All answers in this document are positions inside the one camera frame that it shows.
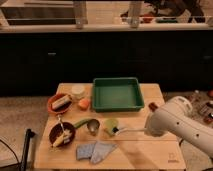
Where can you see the yellow corn toy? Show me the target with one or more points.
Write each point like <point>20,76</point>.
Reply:
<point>59,140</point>

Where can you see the brown white sponge block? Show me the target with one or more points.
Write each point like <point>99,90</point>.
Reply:
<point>60,101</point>

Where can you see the white round lidded container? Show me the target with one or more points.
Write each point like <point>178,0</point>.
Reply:
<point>78,91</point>

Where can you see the black stand post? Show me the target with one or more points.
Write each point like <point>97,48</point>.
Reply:
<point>26,152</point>

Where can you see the metal spoon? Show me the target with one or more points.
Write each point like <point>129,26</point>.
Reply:
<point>61,123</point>

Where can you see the orange bowl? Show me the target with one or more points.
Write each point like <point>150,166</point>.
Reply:
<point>60,110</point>

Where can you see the brown toy grapes cluster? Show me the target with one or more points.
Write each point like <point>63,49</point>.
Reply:
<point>152,106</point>

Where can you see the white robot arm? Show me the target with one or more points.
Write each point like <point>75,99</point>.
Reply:
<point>172,117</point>

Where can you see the white handled dish brush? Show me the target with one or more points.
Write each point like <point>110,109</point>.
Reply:
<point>117,131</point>

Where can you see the green handled metal scoop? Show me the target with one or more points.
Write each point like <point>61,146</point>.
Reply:
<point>92,125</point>

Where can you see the dark red bowl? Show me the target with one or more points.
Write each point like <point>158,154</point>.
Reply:
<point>56,131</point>

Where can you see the orange sponge block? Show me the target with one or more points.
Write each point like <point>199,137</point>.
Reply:
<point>84,104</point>

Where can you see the green plastic tray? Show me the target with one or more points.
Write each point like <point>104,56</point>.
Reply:
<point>116,95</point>

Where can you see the green plastic cup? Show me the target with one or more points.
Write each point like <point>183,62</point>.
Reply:
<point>111,126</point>

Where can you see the blue grey cloth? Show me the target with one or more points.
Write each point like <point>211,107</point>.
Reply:
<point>95,152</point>

